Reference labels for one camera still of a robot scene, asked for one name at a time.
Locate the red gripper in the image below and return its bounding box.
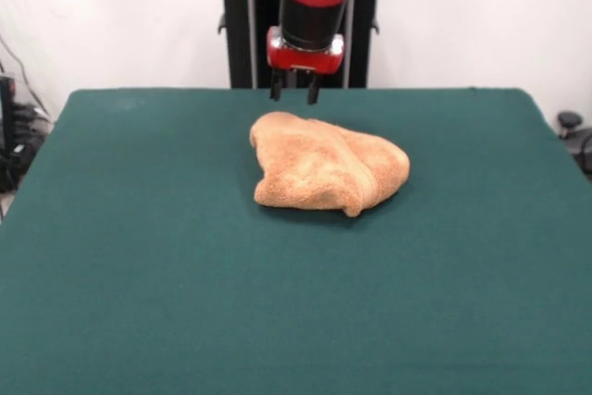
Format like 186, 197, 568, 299
266, 27, 346, 105

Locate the orange terry towel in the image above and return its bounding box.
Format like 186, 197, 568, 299
249, 110, 412, 219

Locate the dark green table cloth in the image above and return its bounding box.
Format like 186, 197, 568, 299
0, 86, 592, 395

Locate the black office chair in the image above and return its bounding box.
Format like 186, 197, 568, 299
557, 110, 592, 181

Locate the black computer case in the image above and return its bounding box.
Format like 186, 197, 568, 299
0, 73, 19, 155

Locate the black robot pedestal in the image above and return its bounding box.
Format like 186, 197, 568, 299
202, 0, 400, 90

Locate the grey cable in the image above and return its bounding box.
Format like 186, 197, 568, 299
0, 36, 52, 118

